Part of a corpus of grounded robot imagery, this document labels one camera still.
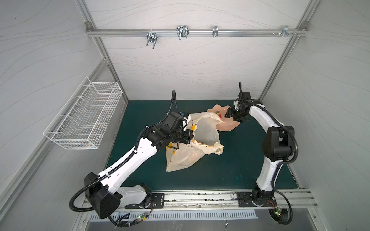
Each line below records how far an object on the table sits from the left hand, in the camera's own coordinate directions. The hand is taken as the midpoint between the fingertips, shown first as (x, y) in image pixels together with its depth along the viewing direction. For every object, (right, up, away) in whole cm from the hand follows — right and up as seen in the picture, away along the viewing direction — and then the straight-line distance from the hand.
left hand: (196, 134), depth 72 cm
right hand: (+26, +11, +24) cm, 36 cm away
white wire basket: (-55, +6, -4) cm, 56 cm away
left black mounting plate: (-20, -36, +1) cm, 41 cm away
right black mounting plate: (+26, -35, +2) cm, 43 cm away
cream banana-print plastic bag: (+8, -7, +21) cm, 24 cm away
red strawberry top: (+19, +10, +33) cm, 39 cm away
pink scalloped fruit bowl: (+26, +3, +32) cm, 41 cm away
